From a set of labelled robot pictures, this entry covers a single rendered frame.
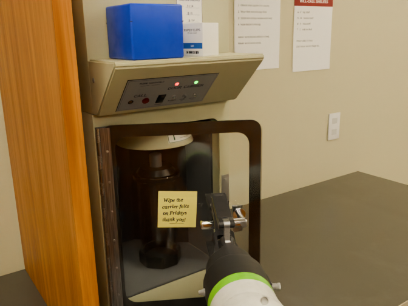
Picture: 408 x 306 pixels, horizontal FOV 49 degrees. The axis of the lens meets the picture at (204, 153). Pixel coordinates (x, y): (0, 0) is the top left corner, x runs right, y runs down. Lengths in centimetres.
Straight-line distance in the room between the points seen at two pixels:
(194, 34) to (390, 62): 149
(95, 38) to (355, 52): 138
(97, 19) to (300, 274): 80
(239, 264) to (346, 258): 73
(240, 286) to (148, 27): 44
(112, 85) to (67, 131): 11
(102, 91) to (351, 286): 77
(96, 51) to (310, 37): 111
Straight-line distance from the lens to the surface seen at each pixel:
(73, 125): 74
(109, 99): 79
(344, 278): 123
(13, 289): 126
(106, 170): 86
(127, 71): 75
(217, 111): 99
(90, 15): 84
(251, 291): 57
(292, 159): 182
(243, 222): 86
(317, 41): 184
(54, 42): 73
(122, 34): 78
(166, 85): 82
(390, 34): 222
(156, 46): 77
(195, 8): 95
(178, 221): 90
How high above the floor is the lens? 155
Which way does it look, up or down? 15 degrees down
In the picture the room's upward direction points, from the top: 1 degrees counter-clockwise
